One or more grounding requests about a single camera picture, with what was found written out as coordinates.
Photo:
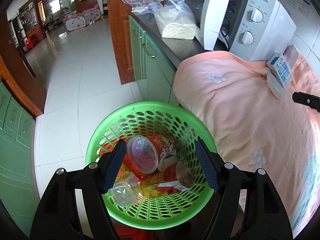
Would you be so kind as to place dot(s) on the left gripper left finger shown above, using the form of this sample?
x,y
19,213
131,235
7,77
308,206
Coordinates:
x,y
57,214

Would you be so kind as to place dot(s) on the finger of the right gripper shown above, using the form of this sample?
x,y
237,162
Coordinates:
x,y
309,100

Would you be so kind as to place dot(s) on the white plastic cup lid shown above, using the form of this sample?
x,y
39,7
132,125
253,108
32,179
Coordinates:
x,y
275,87

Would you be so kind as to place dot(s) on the blue white milk carton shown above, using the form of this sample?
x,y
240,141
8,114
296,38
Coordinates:
x,y
280,69

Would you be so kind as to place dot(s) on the clear plastic bottle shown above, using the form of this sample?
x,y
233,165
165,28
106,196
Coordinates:
x,y
126,190

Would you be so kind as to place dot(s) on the red plastic cup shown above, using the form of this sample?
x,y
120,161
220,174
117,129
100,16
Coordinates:
x,y
147,152

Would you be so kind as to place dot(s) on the orange snack wrapper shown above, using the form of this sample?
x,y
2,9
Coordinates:
x,y
131,167

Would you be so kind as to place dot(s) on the green lower cabinet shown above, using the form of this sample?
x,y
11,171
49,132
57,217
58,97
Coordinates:
x,y
19,193

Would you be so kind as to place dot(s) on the red plastic stool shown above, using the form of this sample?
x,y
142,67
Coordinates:
x,y
127,232

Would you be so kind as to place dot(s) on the pink patterned towel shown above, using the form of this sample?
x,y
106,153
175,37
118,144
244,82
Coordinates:
x,y
252,128

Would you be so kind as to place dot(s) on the green plastic basket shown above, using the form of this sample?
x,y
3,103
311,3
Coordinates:
x,y
160,129

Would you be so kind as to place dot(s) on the white microwave oven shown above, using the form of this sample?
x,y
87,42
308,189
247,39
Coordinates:
x,y
250,29

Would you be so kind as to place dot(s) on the green counter cabinet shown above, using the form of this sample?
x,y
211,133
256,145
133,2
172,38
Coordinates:
x,y
154,73

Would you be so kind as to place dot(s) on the bag of white noodles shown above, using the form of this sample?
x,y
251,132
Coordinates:
x,y
176,23

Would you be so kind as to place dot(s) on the pink polka dot play tent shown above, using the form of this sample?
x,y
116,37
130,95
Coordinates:
x,y
78,21

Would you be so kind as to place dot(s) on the clear plastic bag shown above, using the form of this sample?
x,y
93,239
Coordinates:
x,y
144,7

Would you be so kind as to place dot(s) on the wall instruction sticker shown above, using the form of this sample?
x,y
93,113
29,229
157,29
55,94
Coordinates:
x,y
301,5

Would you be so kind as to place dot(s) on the brown wooden door frame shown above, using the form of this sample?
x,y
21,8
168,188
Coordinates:
x,y
118,15

